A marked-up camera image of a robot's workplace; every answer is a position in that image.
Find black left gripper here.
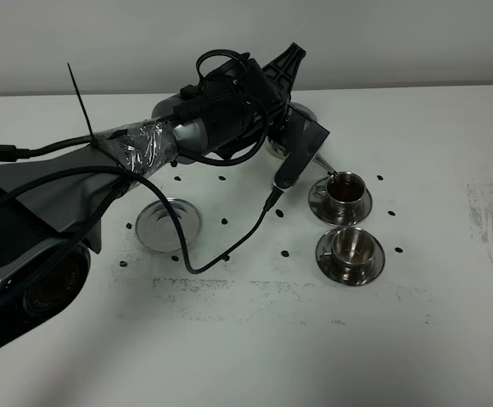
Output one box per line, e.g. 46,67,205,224
237,42,306,140

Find stainless steel teapot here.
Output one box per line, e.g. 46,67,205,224
266,101,339,179

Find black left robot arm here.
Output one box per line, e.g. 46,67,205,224
0,44,305,348

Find far stainless steel saucer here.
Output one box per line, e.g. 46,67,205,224
308,189,373,226

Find stainless steel saucer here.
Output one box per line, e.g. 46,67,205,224
308,189,373,226
316,238,385,287

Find far stainless steel teacup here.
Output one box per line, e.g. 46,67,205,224
309,171,367,211

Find stainless steel teacup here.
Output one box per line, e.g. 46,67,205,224
316,226,377,269
309,171,367,211

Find near stainless steel teacup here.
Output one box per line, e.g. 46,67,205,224
316,226,377,269

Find near stainless steel saucer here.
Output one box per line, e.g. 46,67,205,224
316,238,385,287

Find steel teapot saucer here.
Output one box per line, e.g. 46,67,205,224
135,198,202,253

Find black cable tie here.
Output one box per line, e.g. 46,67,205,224
67,63,126,176

